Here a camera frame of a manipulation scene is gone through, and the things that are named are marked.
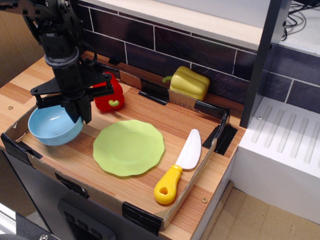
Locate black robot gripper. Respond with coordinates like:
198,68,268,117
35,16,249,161
30,58,114,124

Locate light blue bowl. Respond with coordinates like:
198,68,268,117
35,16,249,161
28,105,83,146

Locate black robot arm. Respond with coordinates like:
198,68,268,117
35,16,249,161
0,0,114,124

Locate light green plate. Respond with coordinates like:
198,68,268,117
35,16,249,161
93,120,165,177

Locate cardboard fence with black tape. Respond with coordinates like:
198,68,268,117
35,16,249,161
0,59,244,240

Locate red toy bell pepper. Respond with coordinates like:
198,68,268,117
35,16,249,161
94,72,125,112

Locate yellow toy bell pepper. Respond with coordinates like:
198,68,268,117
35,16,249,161
162,66,211,101

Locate grey toy oven front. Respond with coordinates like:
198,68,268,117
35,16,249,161
58,200,117,240

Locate white toy sink drainboard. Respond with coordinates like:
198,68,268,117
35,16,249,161
231,97,320,223

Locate yellow handled toy knife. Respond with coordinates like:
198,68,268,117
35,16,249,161
153,129,202,205

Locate dark grey vertical post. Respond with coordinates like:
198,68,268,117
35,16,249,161
239,0,291,128

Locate black cables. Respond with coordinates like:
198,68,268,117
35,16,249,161
280,0,320,42

